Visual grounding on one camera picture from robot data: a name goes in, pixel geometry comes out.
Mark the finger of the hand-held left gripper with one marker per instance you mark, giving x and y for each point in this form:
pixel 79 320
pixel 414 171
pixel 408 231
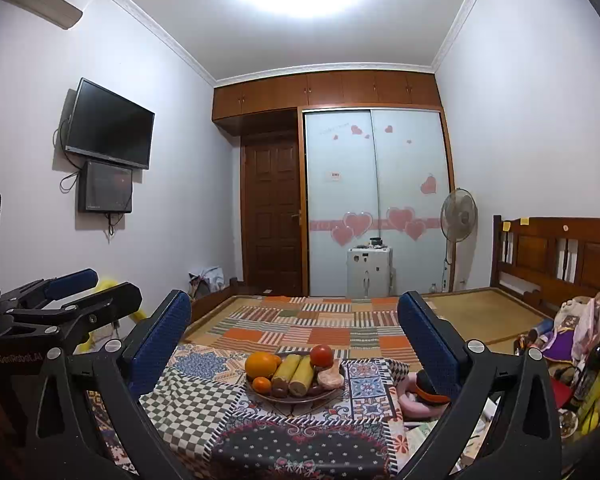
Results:
pixel 70 282
pixel 105 305

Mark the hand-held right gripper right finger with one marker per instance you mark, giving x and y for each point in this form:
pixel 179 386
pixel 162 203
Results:
pixel 425 340

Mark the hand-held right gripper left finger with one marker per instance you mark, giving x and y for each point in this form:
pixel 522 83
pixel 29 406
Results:
pixel 162 340

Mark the large knobbed orange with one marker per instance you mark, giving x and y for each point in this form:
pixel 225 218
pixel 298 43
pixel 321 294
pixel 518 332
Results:
pixel 261 364

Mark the pale pink fruit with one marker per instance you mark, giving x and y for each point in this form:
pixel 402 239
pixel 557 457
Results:
pixel 330 377

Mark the red tomato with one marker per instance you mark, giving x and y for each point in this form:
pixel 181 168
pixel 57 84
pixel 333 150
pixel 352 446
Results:
pixel 321 355

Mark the long yellow sugarcane piece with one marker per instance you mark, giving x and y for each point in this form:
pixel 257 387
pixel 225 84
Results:
pixel 285 372

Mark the purple plate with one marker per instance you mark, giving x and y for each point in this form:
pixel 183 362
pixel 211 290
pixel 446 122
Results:
pixel 300 400

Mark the pink plush toy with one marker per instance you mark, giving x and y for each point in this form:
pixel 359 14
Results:
pixel 411 402

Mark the patterned patchwork blanket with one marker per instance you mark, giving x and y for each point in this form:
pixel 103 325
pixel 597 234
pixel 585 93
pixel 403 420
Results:
pixel 205 410

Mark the small white appliance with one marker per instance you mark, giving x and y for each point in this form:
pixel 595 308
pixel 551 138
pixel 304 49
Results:
pixel 367 270

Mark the small orange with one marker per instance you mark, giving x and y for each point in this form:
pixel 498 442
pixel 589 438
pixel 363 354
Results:
pixel 261 385

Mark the dark pot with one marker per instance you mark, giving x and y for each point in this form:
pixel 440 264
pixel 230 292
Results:
pixel 376 242

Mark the striped patchwork bed sheet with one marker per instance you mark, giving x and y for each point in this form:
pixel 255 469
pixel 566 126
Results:
pixel 305 332

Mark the standing fan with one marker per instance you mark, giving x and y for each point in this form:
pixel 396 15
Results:
pixel 458 215

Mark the pile of toys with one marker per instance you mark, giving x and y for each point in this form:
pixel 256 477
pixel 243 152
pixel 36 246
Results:
pixel 555 345

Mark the wooden bed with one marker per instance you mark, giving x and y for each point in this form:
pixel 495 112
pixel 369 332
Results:
pixel 535 250

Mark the small bowl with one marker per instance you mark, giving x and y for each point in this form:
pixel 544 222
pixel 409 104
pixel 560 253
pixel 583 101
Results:
pixel 567 422

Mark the brown wooden door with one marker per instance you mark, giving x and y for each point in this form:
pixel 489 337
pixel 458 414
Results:
pixel 270 210

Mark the dark glass bottle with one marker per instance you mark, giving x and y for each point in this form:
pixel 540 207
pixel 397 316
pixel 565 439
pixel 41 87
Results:
pixel 592 365

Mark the sliding wardrobe with heart stickers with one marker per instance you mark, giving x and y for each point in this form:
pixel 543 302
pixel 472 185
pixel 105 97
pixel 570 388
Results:
pixel 405 170

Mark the wooden overhead cabinets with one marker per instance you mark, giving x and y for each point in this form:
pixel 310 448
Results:
pixel 330 87

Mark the air conditioner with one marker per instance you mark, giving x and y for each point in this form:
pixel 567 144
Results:
pixel 50 0

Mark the bag by the wall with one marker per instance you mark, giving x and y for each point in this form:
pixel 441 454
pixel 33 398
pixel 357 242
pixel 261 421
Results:
pixel 210 280

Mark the black wall box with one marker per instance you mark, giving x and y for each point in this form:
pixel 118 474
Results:
pixel 105 187

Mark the wall television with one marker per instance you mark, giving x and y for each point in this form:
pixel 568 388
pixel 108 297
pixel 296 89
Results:
pixel 110 125

